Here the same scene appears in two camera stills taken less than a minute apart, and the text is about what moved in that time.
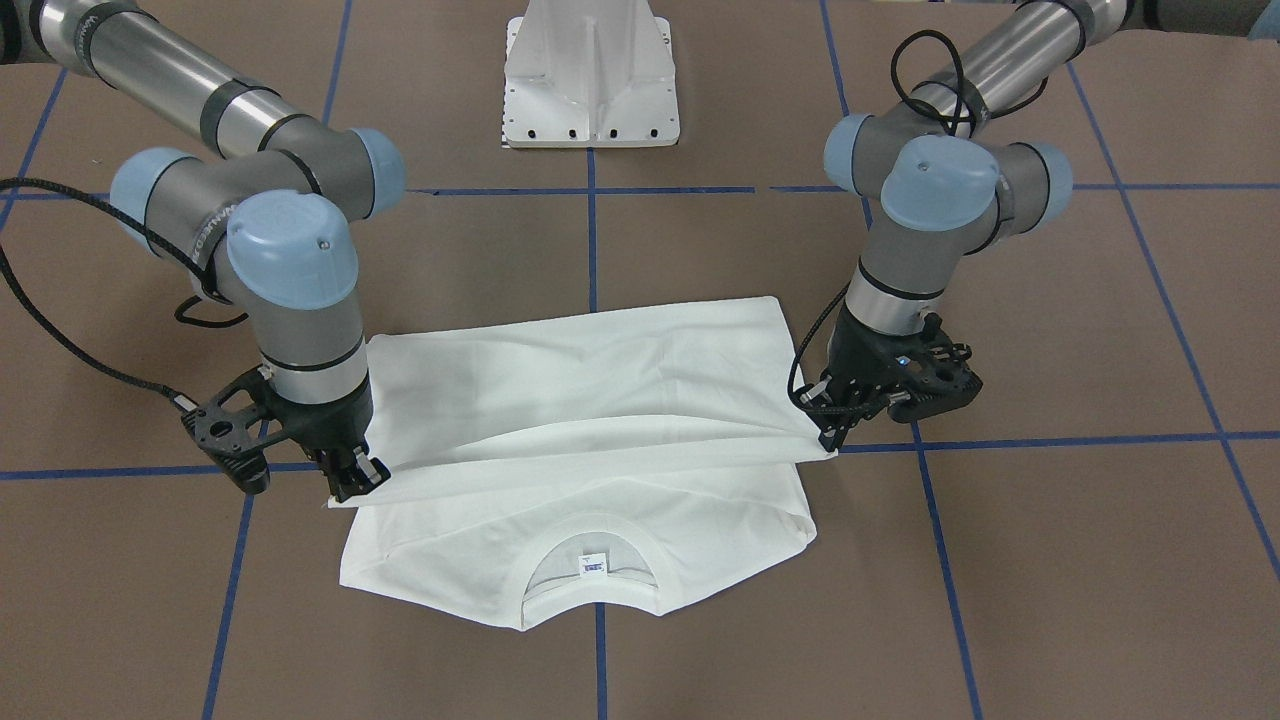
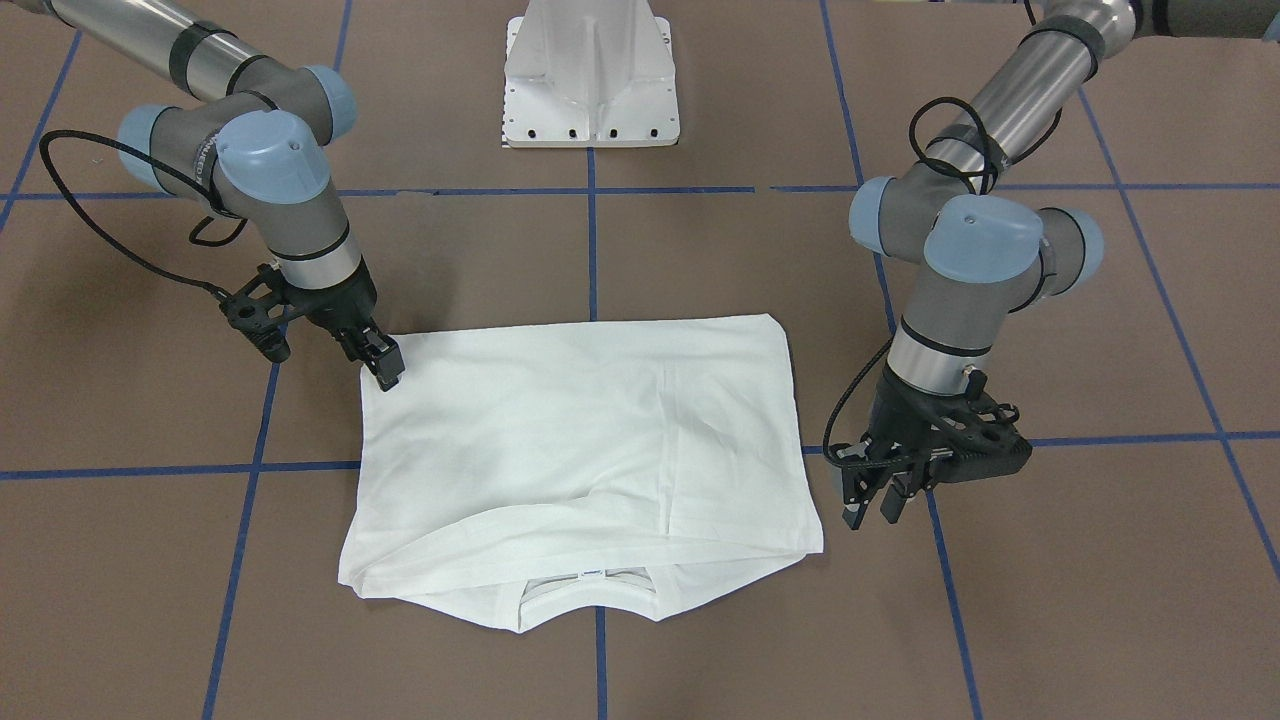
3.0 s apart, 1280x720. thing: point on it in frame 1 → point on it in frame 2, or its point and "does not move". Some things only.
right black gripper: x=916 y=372 → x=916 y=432
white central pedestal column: x=590 y=73 does not move
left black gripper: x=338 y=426 → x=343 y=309
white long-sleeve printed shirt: x=659 y=454 does not move
